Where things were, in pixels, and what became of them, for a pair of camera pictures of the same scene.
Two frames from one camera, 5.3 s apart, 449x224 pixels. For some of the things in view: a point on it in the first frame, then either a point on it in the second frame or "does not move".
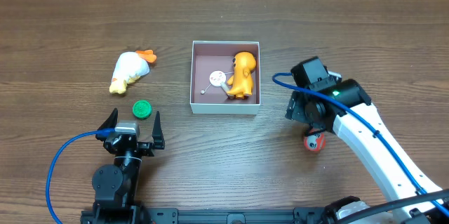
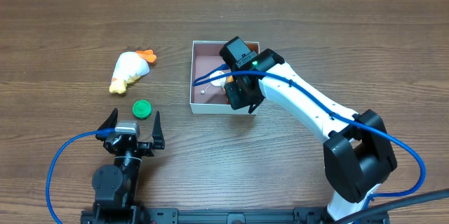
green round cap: (142, 109) does not move
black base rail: (146, 215) does not move
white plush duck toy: (130, 66) does not move
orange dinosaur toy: (242, 79) to (252, 47)
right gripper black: (295, 112) to (243, 97)
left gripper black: (141, 145) does not move
